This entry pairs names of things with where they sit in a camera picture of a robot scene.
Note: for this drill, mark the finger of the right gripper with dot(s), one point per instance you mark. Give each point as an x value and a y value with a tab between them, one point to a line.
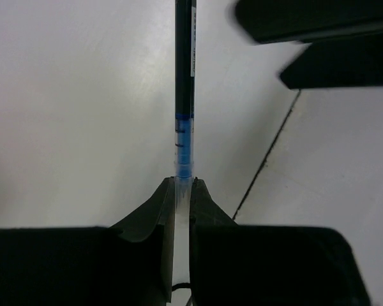
308	21
353	62

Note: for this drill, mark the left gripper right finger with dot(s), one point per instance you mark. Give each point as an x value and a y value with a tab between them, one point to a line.
232	264

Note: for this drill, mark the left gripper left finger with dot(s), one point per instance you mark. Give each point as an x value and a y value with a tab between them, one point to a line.
128	263

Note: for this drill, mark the blue pen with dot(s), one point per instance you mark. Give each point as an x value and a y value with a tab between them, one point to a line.
185	60

